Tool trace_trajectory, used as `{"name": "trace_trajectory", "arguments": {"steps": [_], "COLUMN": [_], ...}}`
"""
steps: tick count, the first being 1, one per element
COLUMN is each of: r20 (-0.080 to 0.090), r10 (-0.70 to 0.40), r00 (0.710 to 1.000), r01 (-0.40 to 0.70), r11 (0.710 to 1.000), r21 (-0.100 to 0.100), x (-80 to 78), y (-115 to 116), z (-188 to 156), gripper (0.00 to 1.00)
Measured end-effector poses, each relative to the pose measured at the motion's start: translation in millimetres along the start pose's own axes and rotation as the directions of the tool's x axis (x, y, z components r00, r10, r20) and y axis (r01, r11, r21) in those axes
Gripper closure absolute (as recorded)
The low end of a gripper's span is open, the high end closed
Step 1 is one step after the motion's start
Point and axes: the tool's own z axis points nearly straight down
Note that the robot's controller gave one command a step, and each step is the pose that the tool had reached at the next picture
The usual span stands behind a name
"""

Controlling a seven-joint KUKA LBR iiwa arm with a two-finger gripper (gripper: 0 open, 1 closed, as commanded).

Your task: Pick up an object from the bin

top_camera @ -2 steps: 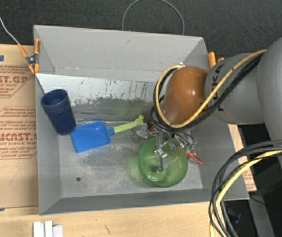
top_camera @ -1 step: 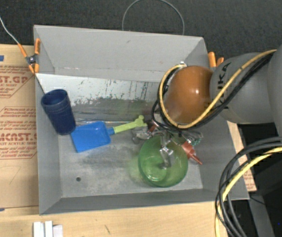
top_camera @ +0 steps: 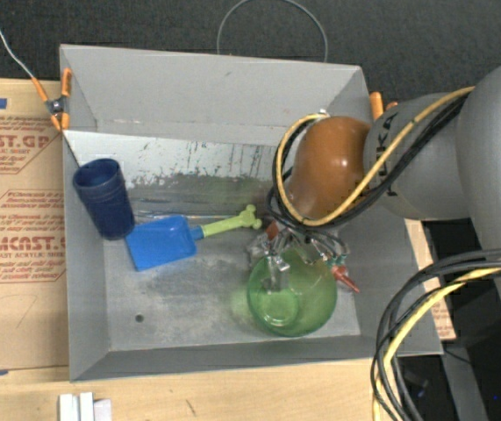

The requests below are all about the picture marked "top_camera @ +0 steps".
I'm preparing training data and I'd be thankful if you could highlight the dark blue plastic cup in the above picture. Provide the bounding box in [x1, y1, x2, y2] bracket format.
[72, 158, 137, 241]

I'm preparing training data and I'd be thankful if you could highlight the grey metal bin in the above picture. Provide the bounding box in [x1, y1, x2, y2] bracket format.
[59, 44, 445, 383]

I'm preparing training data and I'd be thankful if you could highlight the blue toy shovel green handle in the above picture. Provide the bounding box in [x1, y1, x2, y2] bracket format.
[125, 203, 263, 273]

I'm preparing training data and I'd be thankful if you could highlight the brown cardboard board red print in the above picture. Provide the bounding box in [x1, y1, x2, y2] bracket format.
[0, 75, 458, 379]

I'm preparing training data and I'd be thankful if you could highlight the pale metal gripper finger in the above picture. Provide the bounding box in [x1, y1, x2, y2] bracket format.
[245, 234, 274, 262]
[267, 252, 294, 292]

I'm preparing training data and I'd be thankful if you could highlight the clear green glass bowl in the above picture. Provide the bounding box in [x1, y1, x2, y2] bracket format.
[246, 246, 339, 339]

